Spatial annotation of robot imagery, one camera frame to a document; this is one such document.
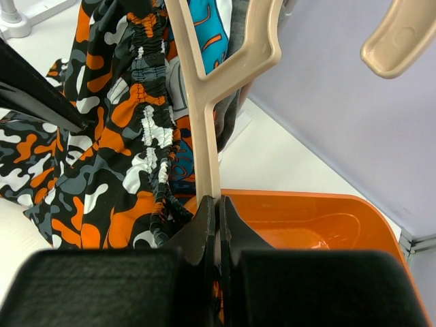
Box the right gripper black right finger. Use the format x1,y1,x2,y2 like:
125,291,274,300
219,195,431,327

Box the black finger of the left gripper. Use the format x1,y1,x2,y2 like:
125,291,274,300
1,40,91,131

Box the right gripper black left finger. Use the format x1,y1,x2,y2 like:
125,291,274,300
1,196,215,326

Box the orange black camouflage shorts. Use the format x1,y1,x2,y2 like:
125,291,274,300
0,0,225,324

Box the blue orange patterned shorts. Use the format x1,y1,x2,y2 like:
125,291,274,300
165,1,233,200

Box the grey sweat shorts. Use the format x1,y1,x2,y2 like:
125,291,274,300
204,1,289,155

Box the white and metal clothes rack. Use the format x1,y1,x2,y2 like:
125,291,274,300
1,0,76,40

